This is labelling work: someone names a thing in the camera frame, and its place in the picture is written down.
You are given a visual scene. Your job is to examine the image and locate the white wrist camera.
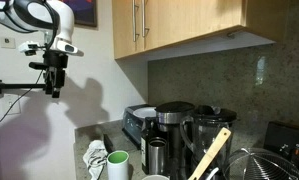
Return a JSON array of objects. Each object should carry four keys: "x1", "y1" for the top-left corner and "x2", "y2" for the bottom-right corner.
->
[{"x1": 18, "y1": 40, "x2": 40, "y2": 57}]

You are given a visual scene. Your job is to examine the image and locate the wooden wall cabinet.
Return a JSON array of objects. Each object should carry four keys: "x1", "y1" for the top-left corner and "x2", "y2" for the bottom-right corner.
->
[{"x1": 111, "y1": 0, "x2": 290, "y2": 61}]

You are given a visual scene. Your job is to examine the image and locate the metal ladle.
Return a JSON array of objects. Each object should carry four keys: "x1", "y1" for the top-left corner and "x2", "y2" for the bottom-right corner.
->
[{"x1": 204, "y1": 167, "x2": 220, "y2": 180}]

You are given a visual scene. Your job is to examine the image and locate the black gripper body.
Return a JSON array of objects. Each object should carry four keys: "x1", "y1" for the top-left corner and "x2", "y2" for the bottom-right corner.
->
[{"x1": 42, "y1": 49, "x2": 69, "y2": 89}]

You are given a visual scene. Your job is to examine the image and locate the white light switch plate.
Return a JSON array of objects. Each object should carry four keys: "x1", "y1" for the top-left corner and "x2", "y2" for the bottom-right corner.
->
[{"x1": 2, "y1": 94, "x2": 22, "y2": 116}]

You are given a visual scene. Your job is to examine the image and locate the dark olive oil bottle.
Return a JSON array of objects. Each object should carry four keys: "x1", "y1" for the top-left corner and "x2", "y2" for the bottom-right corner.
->
[{"x1": 140, "y1": 116, "x2": 157, "y2": 176}]

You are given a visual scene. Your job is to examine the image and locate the stainless steel tumbler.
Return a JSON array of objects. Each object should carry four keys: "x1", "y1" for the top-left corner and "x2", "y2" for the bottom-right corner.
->
[{"x1": 147, "y1": 137, "x2": 168, "y2": 176}]

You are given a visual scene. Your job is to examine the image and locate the framed wall picture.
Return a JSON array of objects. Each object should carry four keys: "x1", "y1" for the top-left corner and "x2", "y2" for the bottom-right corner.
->
[{"x1": 60, "y1": 0, "x2": 99, "y2": 28}]

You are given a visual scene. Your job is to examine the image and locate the black steel coffee maker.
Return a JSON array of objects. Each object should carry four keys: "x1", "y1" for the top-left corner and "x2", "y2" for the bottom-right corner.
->
[{"x1": 154, "y1": 100, "x2": 196, "y2": 180}]

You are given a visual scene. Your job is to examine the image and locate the thin black mount cable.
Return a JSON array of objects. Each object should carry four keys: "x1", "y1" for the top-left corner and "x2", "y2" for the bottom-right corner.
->
[{"x1": 0, "y1": 69, "x2": 44, "y2": 133}]

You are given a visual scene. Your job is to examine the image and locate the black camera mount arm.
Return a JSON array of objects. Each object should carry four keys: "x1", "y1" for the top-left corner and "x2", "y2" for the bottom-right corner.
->
[{"x1": 0, "y1": 79, "x2": 53, "y2": 96}]

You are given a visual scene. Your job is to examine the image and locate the white round plate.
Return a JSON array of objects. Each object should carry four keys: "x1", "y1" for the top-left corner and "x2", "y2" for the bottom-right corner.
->
[{"x1": 132, "y1": 106, "x2": 158, "y2": 120}]

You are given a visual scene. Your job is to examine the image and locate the silver black toaster oven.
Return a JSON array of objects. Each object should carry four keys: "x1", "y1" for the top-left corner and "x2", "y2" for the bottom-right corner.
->
[{"x1": 121, "y1": 103, "x2": 157, "y2": 150}]

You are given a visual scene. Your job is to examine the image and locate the black countertop appliance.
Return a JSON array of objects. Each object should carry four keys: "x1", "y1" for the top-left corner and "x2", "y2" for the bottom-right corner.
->
[{"x1": 262, "y1": 120, "x2": 299, "y2": 180}]

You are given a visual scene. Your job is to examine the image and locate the wooden spatula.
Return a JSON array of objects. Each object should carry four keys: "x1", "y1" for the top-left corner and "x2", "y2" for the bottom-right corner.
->
[{"x1": 187, "y1": 127, "x2": 233, "y2": 180}]

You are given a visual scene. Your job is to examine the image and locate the white wall outlet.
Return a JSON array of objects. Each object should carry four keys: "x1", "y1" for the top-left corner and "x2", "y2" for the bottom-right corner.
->
[{"x1": 0, "y1": 35, "x2": 17, "y2": 50}]

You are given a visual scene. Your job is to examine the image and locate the white cup green inside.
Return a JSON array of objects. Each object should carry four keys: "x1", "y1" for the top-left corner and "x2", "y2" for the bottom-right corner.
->
[{"x1": 106, "y1": 150, "x2": 131, "y2": 180}]

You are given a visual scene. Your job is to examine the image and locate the black camera on mount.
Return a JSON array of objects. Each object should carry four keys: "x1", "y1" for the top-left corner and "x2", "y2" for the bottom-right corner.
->
[{"x1": 28, "y1": 61, "x2": 49, "y2": 71}]

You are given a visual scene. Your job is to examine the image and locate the white striped cloth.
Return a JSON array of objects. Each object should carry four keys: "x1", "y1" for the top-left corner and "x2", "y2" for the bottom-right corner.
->
[{"x1": 82, "y1": 139, "x2": 109, "y2": 180}]

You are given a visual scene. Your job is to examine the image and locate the white bowl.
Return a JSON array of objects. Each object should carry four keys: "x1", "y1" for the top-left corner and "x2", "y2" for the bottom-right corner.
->
[{"x1": 141, "y1": 174, "x2": 170, "y2": 180}]

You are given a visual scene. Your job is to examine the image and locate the glass blender with black lid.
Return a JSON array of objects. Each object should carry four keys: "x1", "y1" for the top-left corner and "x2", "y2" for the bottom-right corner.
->
[{"x1": 179, "y1": 104, "x2": 239, "y2": 180}]

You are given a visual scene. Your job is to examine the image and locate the silver cabinet handle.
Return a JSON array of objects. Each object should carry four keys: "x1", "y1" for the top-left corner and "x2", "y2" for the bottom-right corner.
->
[
  {"x1": 131, "y1": 0, "x2": 140, "y2": 43},
  {"x1": 141, "y1": 0, "x2": 150, "y2": 38}
]

